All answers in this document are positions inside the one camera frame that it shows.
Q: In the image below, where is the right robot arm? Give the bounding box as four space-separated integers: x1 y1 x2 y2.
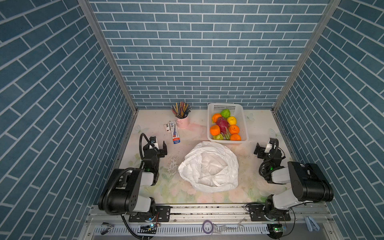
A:
254 138 334 221

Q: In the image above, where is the metal clip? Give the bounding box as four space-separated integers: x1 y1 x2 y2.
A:
101 222 115 236

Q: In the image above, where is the white plastic basket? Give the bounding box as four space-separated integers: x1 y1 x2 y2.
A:
207 103 250 145

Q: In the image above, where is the white plastic bag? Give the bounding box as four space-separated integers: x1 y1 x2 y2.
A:
178 141 239 193

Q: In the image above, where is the large orange fruit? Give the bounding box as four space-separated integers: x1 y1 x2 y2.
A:
230 134 242 141

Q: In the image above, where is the small white eraser box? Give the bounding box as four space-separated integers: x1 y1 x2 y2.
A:
164 124 170 132

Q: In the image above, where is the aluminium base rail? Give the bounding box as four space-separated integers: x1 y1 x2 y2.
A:
79 203 342 240

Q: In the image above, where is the blue clamp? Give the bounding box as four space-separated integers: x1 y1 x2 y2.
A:
305 216 320 232

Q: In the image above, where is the colored pencils bundle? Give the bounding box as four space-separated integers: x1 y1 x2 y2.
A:
171 102 191 119

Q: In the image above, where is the pink pencil cup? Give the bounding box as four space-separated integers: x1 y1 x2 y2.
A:
176 117 190 129

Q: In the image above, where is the yellow lemon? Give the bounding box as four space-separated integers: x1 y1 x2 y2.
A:
227 116 237 126

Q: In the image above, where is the pink dragon fruit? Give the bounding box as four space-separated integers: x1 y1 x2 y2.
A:
216 117 231 140

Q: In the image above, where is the purple tape roll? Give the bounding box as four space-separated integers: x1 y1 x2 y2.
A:
202 220 215 235

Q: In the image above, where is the toothpaste box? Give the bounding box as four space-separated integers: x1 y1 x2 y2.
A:
169 121 180 144

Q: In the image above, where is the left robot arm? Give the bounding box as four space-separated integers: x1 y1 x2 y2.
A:
98 133 168 222

